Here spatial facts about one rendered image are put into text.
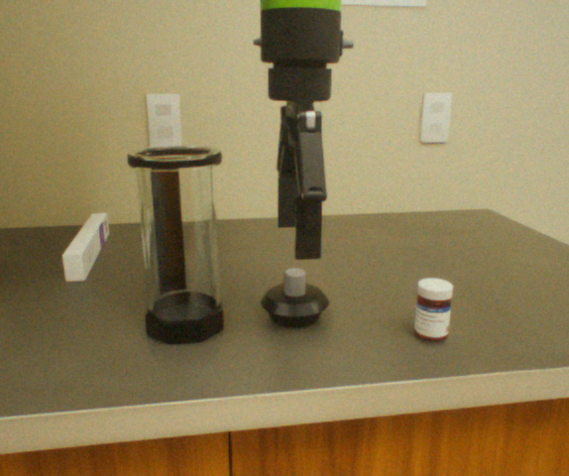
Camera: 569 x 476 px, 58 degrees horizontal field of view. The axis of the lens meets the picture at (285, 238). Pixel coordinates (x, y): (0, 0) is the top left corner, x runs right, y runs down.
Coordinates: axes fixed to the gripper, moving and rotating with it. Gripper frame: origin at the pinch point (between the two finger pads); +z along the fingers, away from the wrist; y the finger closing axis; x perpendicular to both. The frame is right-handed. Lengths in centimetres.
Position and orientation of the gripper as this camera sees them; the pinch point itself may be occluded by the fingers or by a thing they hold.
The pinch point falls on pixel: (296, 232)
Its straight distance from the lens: 65.9
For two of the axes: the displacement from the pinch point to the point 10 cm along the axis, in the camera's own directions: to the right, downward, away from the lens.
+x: -9.9, 0.4, -1.6
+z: -0.1, 9.6, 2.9
